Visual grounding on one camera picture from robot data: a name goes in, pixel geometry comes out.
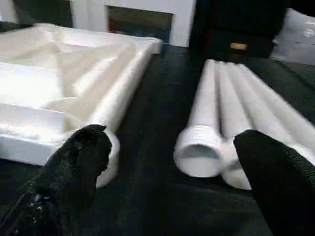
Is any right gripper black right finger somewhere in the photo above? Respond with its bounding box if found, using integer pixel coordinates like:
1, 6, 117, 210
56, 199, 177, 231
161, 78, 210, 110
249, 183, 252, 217
232, 129, 315, 236

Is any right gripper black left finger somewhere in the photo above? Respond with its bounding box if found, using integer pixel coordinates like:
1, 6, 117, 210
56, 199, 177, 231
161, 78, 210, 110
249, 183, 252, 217
0, 124, 113, 236

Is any white plastic table top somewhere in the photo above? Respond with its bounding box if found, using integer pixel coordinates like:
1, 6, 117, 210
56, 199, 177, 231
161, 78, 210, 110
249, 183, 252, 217
0, 22, 164, 189

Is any black cabinet with gold label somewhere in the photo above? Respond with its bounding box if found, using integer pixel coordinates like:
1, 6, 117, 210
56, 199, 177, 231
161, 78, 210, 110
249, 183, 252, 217
189, 0, 288, 59

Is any white sideboard with glass doors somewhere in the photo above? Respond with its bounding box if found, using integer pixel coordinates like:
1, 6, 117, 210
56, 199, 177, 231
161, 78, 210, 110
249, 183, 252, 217
71, 0, 197, 47

